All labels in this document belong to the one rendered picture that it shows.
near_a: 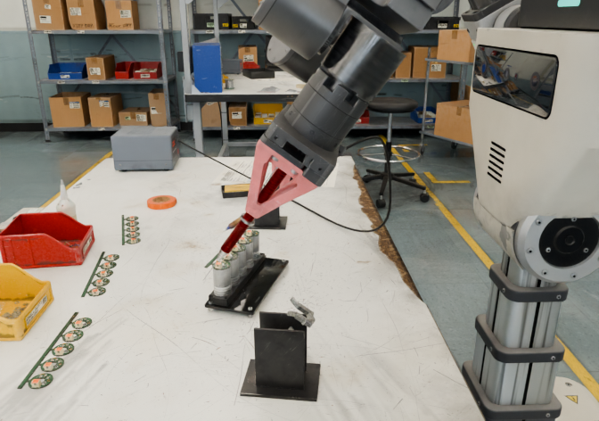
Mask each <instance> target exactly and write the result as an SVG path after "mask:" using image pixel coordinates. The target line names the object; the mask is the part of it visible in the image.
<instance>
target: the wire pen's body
mask: <svg viewBox="0 0 599 421"><path fill-rule="evenodd" d="M275 169H277V170H275ZM275 169H274V171H275V173H274V171H273V172H272V174H273V173H274V174H273V176H272V177H271V175H272V174H271V175H270V176H269V177H270V179H269V178H268V179H269V180H268V179H267V180H268V182H267V181H266V182H265V184H266V185H265V184H264V185H263V186H264V187H263V186H262V187H263V189H262V187H261V188H260V190H261V189H262V190H261V192H260V193H259V196H258V202H259V203H263V202H266V201H267V200H269V198H270V197H271V196H272V194H273V193H274V192H275V190H276V189H277V187H278V186H279V185H280V184H281V183H282V181H283V180H284V178H285V177H286V175H287V174H286V173H285V172H283V171H282V170H281V169H279V168H277V167H276V168H275ZM240 219H241V220H240V221H239V223H238V224H237V225H236V227H235V228H234V230H233V231H232V232H231V234H230V235H229V236H228V237H227V238H226V240H225V242H224V243H223V244H222V246H221V250H222V251H223V252H225V253H230V252H231V250H232V249H233V248H234V247H235V245H236V244H237V243H238V241H239V240H240V239H241V237H242V235H243V234H244V233H245V231H246V230H247V228H248V227H249V226H253V225H254V223H255V220H254V219H255V218H254V217H252V216H251V215H250V214H249V213H247V212H245V213H242V214H241V216H240Z"/></svg>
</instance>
